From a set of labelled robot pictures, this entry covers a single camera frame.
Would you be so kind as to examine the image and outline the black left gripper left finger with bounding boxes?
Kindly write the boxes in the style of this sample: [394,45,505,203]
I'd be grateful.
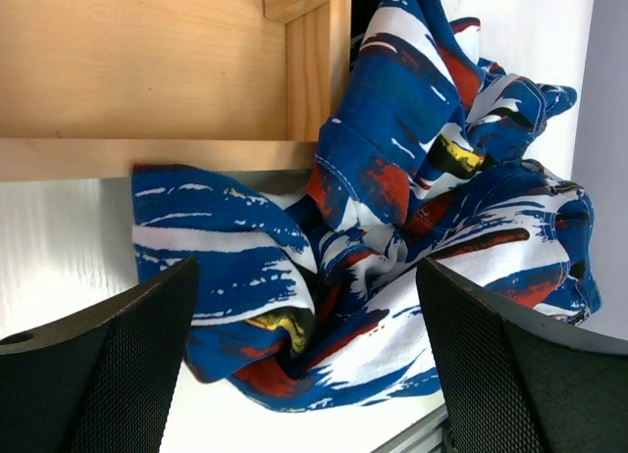
[1,258,200,452]

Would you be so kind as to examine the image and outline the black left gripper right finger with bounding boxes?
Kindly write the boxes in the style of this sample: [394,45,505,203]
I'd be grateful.
[416,259,627,452]

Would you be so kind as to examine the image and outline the wooden clothes rack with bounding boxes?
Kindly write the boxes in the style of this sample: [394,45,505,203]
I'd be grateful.
[1,0,351,181]

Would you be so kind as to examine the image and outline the blue patterned trousers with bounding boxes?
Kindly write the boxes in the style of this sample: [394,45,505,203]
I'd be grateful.
[131,0,602,413]

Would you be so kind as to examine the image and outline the aluminium mounting rail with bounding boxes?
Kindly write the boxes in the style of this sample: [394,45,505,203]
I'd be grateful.
[373,405,448,453]

